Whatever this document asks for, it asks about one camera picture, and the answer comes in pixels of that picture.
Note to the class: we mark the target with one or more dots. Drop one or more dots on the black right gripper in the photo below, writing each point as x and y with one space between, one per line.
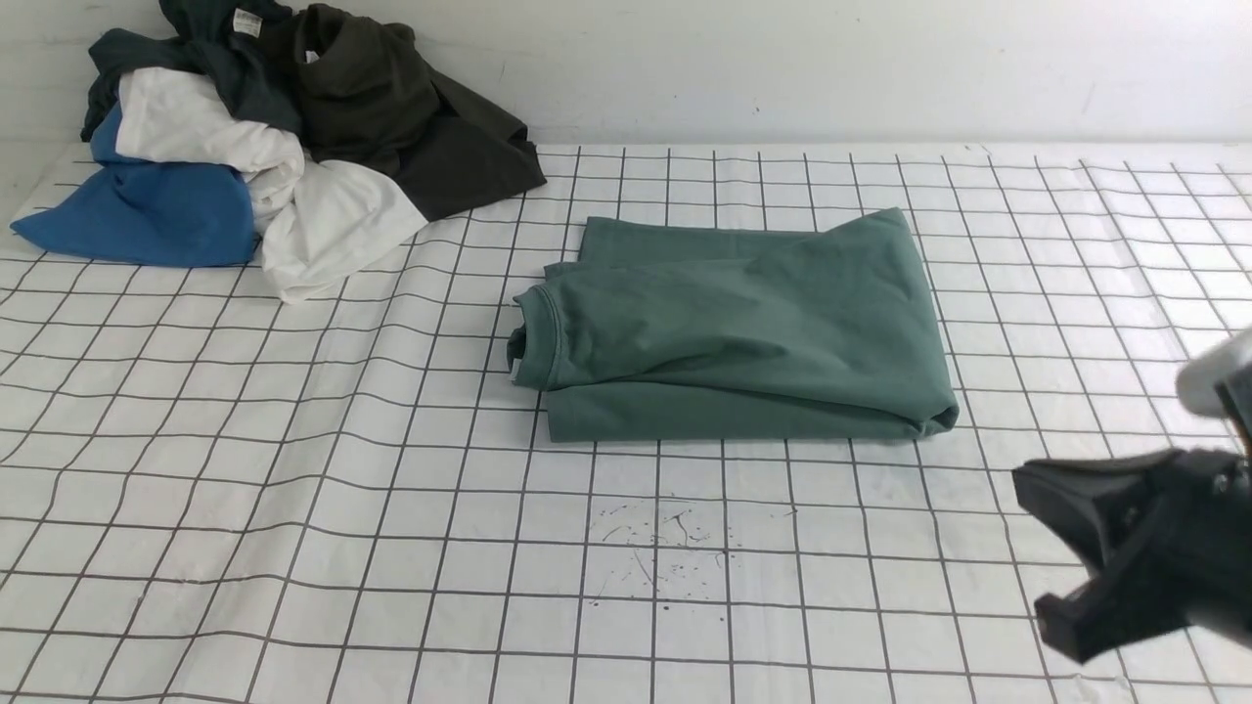
1194 508

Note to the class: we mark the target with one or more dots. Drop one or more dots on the green long-sleeve top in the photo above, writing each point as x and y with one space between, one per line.
674 334

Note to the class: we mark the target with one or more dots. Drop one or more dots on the white shirt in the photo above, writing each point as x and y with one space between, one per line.
319 222

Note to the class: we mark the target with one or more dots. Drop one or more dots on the dark olive shirt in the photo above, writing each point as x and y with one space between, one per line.
367 96

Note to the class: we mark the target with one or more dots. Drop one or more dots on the white grid-pattern tablecloth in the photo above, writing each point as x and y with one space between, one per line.
209 495

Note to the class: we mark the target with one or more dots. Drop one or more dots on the dark navy shirt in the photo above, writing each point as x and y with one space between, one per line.
216 39

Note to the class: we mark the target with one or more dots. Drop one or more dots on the blue shirt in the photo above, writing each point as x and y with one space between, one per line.
176 215

